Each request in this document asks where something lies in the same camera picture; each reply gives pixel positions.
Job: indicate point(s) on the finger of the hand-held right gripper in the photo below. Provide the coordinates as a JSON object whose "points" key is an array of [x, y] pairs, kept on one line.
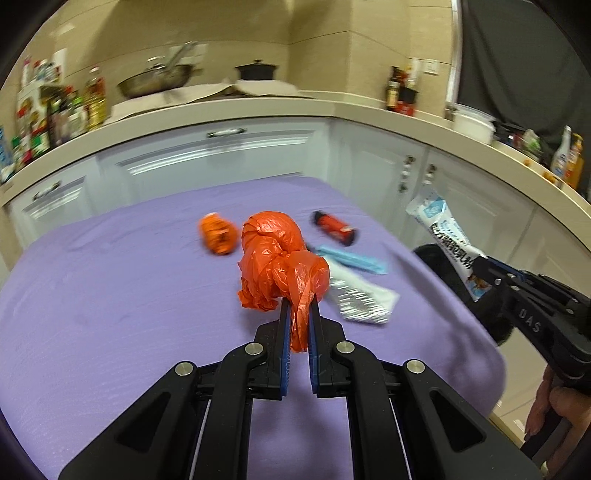
{"points": [[531, 281], [496, 281]]}

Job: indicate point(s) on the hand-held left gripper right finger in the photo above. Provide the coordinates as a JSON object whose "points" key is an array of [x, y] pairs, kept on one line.
{"points": [[315, 355]]}

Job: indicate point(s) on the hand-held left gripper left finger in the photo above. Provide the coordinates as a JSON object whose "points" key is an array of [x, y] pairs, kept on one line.
{"points": [[285, 355]]}

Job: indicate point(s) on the black-lined trash bin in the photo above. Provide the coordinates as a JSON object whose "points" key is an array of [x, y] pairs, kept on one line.
{"points": [[438, 267]]}

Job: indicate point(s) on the white printed sachet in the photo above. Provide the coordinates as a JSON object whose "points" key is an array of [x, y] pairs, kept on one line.
{"points": [[443, 230]]}

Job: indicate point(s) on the orange plastic bag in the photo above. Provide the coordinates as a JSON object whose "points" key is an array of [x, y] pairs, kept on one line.
{"points": [[272, 258]]}

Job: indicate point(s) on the person's right hand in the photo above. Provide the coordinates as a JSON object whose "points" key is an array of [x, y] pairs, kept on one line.
{"points": [[572, 401]]}

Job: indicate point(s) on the silver foil packet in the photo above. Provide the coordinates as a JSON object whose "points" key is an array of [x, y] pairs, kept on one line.
{"points": [[364, 300]]}

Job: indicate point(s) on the light blue flat packet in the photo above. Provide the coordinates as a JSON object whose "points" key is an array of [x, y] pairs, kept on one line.
{"points": [[353, 261]]}

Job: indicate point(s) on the yellow pump bottle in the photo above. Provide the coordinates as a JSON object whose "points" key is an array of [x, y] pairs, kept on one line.
{"points": [[576, 161]]}

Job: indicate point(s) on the white spray bottle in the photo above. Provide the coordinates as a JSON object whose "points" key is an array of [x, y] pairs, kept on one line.
{"points": [[561, 157]]}

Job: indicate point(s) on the small red black bottle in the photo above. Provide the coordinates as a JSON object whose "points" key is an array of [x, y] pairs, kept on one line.
{"points": [[333, 227]]}

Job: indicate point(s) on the green white packets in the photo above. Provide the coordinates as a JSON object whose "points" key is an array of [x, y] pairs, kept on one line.
{"points": [[532, 145]]}

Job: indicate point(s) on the small orange crumpled packet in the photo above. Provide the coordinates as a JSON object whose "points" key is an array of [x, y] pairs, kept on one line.
{"points": [[218, 233]]}

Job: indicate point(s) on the purple tablecloth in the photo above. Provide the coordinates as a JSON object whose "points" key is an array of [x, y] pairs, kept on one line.
{"points": [[138, 300]]}

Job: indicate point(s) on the white plastic food container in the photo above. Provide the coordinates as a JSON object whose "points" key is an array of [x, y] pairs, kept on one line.
{"points": [[473, 124]]}

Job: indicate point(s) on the red box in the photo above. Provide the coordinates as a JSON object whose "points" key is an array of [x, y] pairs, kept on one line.
{"points": [[407, 109]]}

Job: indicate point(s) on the black square container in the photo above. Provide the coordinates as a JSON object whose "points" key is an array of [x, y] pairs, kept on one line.
{"points": [[408, 94]]}

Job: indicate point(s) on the dark curtain cloth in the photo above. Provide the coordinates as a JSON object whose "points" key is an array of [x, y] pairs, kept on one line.
{"points": [[508, 69]]}

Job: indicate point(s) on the dark olive oil bottle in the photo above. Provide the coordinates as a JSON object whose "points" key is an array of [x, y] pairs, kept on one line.
{"points": [[393, 90]]}

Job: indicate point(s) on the beige stone kitchen countertop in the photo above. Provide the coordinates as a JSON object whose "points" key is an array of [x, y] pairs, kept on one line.
{"points": [[277, 108]]}

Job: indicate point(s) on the beige stove cover cloth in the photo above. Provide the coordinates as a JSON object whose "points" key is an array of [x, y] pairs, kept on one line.
{"points": [[198, 94]]}

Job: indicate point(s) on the black lidded pot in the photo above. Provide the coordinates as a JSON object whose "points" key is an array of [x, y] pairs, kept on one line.
{"points": [[256, 71]]}

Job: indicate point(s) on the metal wok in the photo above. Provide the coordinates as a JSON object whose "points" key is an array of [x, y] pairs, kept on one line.
{"points": [[154, 81]]}

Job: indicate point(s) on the yellow cooking oil bottle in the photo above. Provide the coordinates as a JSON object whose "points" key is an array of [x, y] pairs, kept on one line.
{"points": [[94, 104]]}

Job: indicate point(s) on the group of seasoning bottles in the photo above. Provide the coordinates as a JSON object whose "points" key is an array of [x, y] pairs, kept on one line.
{"points": [[41, 124]]}

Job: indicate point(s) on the white paper towel roll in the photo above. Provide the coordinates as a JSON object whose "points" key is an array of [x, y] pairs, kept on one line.
{"points": [[60, 64]]}

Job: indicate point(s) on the white wall socket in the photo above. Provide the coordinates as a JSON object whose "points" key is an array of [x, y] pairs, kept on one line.
{"points": [[432, 67]]}

